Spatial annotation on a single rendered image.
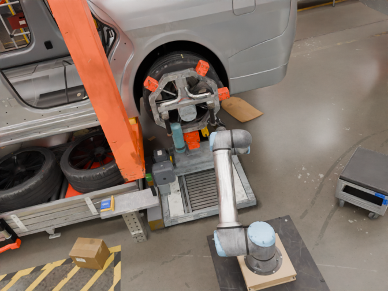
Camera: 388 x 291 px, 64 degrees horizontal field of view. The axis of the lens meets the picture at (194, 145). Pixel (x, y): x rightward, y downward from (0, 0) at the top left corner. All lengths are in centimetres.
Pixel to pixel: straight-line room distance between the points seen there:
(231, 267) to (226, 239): 32
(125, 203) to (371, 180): 180
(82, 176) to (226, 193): 132
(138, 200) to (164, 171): 38
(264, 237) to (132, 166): 109
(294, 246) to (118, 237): 144
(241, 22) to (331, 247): 178
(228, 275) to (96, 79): 143
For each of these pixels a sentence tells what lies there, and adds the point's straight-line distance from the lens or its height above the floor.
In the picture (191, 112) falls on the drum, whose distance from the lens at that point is 238.
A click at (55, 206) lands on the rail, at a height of 37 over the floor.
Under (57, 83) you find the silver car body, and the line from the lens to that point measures 350.
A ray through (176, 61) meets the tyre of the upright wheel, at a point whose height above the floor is 118.
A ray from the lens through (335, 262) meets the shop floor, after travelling 253.
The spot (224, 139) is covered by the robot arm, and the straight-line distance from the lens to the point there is 190.
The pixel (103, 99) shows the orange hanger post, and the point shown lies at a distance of 204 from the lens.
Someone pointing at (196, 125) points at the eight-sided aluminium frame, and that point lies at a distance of 264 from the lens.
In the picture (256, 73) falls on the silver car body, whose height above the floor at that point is 89.
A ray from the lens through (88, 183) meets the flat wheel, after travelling 275.
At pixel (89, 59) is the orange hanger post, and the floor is 150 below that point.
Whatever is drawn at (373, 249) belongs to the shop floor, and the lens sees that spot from 265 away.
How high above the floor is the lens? 214
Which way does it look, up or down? 39 degrees down
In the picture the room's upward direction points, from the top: 12 degrees counter-clockwise
